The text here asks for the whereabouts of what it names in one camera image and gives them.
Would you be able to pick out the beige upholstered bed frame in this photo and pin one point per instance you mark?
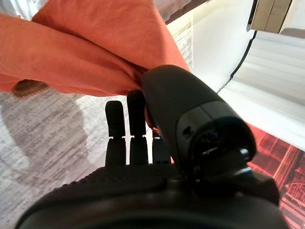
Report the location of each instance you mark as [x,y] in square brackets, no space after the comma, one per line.
[176,9]

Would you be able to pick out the brown wooden nightstand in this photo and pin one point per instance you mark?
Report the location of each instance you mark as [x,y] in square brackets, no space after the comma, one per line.
[269,14]

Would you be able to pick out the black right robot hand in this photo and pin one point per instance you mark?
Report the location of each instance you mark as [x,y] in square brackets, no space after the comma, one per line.
[181,100]

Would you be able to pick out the orange garment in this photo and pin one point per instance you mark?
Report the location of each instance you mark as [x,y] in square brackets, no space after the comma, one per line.
[83,47]

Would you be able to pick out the grey striped rug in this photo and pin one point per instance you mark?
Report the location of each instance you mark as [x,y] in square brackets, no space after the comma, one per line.
[47,143]

